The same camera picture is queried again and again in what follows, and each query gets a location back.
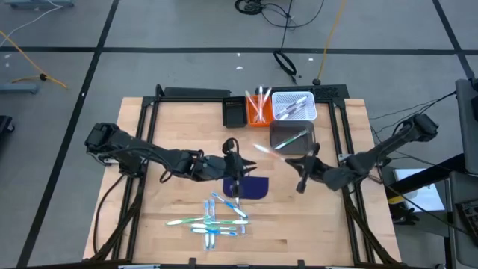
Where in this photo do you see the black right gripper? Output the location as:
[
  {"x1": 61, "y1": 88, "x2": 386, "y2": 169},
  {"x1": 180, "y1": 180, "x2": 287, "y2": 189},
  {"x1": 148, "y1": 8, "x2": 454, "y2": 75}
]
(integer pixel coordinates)
[{"x1": 285, "y1": 143, "x2": 337, "y2": 194}]

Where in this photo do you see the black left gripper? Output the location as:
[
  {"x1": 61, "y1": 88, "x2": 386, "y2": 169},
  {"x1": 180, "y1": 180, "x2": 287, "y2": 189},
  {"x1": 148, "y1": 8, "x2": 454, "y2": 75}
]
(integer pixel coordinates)
[{"x1": 203, "y1": 152, "x2": 258, "y2": 205}]

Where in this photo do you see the green toothbrush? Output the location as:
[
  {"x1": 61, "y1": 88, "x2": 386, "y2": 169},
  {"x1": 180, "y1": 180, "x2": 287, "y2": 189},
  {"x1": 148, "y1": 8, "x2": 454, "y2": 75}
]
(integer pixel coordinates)
[
  {"x1": 165, "y1": 215, "x2": 213, "y2": 227},
  {"x1": 273, "y1": 129, "x2": 309, "y2": 152},
  {"x1": 189, "y1": 223, "x2": 239, "y2": 232},
  {"x1": 214, "y1": 218, "x2": 250, "y2": 226}
]

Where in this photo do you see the orange toothbrush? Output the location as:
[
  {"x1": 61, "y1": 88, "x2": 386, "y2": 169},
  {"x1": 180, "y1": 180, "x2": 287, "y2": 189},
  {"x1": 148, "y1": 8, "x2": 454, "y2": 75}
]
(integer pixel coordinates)
[
  {"x1": 260, "y1": 87, "x2": 273, "y2": 123},
  {"x1": 257, "y1": 85, "x2": 264, "y2": 123},
  {"x1": 252, "y1": 143, "x2": 288, "y2": 162},
  {"x1": 244, "y1": 90, "x2": 265, "y2": 124}
]

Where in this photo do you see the grey toothbrush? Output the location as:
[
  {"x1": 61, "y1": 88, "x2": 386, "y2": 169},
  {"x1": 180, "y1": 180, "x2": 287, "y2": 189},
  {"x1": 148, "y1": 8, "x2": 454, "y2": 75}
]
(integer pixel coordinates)
[
  {"x1": 279, "y1": 106, "x2": 304, "y2": 121},
  {"x1": 288, "y1": 95, "x2": 310, "y2": 111},
  {"x1": 285, "y1": 101, "x2": 307, "y2": 116}
]

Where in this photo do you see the dark blue mat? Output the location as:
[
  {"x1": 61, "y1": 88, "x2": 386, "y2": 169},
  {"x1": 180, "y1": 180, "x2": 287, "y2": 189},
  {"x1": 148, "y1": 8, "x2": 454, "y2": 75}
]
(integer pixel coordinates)
[{"x1": 223, "y1": 176, "x2": 270, "y2": 200}]

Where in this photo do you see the grey plastic bin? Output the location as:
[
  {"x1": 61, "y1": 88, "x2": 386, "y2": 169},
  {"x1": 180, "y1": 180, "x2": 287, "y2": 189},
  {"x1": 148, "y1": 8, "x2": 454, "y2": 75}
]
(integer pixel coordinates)
[{"x1": 269, "y1": 120, "x2": 317, "y2": 156}]

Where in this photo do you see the orange slotted plastic basket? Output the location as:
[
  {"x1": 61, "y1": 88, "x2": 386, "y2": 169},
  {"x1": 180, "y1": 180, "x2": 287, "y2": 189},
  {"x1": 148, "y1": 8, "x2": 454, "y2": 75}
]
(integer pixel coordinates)
[{"x1": 246, "y1": 94, "x2": 275, "y2": 128}]

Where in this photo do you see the black slotted plastic basket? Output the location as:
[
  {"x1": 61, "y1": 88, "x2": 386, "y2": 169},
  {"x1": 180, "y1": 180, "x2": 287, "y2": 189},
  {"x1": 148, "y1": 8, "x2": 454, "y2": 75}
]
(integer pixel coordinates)
[{"x1": 222, "y1": 96, "x2": 248, "y2": 129}]

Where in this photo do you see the white perforated plastic basket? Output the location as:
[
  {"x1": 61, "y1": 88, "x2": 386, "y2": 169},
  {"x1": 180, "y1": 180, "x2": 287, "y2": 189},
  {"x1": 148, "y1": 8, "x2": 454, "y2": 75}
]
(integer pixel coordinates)
[{"x1": 271, "y1": 90, "x2": 318, "y2": 121}]

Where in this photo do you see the black long bar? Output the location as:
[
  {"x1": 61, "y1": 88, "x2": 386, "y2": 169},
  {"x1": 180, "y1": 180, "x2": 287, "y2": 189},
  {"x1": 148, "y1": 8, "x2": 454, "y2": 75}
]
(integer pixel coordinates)
[{"x1": 163, "y1": 86, "x2": 232, "y2": 99}]

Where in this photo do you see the white box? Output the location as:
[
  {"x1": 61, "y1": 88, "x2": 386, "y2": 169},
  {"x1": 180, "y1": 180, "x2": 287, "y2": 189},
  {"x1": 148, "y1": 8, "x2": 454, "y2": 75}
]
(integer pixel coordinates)
[{"x1": 393, "y1": 167, "x2": 446, "y2": 214}]

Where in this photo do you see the black desk beam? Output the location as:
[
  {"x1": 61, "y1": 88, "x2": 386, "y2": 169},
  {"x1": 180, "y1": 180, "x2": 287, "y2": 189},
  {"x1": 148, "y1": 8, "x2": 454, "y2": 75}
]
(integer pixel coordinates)
[{"x1": 384, "y1": 152, "x2": 468, "y2": 195}]

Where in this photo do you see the grey desk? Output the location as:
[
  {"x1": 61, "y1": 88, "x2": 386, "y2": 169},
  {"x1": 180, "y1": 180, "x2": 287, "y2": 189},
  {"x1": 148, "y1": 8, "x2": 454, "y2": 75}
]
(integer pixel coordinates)
[
  {"x1": 446, "y1": 170, "x2": 478, "y2": 269},
  {"x1": 455, "y1": 78, "x2": 478, "y2": 176}
]

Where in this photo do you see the black keyboard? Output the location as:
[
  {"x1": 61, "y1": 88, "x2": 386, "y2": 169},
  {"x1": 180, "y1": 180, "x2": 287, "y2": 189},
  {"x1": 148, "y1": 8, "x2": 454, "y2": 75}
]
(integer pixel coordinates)
[{"x1": 455, "y1": 200, "x2": 478, "y2": 243}]

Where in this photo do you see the grey stand foot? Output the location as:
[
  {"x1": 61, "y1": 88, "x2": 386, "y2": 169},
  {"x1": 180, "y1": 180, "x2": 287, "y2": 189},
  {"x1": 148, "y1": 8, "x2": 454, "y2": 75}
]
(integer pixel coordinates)
[
  {"x1": 0, "y1": 82, "x2": 40, "y2": 95},
  {"x1": 4, "y1": 0, "x2": 75, "y2": 9}
]

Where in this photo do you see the black caster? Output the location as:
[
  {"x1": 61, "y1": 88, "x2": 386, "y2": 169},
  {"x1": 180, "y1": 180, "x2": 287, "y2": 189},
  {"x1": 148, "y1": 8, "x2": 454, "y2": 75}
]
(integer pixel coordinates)
[{"x1": 0, "y1": 114, "x2": 16, "y2": 136}]

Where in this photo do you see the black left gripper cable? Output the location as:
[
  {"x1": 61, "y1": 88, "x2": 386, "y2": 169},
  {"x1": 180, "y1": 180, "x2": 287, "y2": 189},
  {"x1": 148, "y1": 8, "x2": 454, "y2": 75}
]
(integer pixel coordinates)
[{"x1": 222, "y1": 137, "x2": 240, "y2": 155}]

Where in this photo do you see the black aluminium table frame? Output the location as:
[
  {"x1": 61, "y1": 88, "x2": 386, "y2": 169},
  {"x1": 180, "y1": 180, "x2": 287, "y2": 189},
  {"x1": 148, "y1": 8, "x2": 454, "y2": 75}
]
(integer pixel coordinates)
[{"x1": 89, "y1": 84, "x2": 403, "y2": 267}]

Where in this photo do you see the black coiled cable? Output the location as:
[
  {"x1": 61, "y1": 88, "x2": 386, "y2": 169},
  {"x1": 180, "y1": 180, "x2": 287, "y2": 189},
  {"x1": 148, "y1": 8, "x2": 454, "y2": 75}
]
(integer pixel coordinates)
[
  {"x1": 273, "y1": 49, "x2": 299, "y2": 85},
  {"x1": 234, "y1": 0, "x2": 264, "y2": 16}
]

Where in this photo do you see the yellow hanging cable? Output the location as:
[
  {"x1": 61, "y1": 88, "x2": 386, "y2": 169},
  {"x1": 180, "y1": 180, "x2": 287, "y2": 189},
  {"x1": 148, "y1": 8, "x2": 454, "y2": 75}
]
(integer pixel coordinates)
[{"x1": 312, "y1": 0, "x2": 348, "y2": 87}]

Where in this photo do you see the black floor cable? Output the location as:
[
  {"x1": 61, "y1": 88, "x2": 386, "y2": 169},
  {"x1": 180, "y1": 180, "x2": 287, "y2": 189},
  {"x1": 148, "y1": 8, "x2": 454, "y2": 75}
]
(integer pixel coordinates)
[{"x1": 369, "y1": 91, "x2": 459, "y2": 146}]

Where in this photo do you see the yellow floor cable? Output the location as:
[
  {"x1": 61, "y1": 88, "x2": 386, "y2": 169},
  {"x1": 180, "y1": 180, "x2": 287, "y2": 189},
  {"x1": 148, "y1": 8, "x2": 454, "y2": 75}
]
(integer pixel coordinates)
[{"x1": 0, "y1": 29, "x2": 69, "y2": 90}]

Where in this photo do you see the white floor cable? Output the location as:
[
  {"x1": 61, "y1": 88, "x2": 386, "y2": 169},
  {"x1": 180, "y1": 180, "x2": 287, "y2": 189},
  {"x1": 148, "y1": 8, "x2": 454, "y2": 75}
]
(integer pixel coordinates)
[{"x1": 0, "y1": 0, "x2": 65, "y2": 38}]

